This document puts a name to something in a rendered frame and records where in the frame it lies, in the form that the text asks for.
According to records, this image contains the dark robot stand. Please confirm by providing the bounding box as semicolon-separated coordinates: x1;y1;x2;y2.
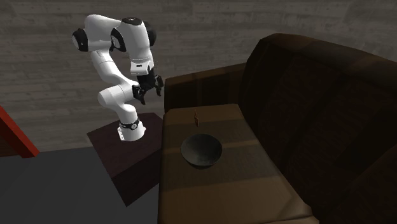
87;112;165;207

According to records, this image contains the red slanted frame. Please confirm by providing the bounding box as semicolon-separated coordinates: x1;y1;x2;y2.
0;105;41;159

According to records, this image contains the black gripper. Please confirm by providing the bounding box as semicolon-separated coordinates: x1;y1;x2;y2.
132;67;165;106

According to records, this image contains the brown sofa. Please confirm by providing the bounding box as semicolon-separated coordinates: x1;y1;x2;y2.
157;32;397;224

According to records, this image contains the black bowl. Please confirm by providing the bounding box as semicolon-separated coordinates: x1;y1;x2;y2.
180;133;223;170

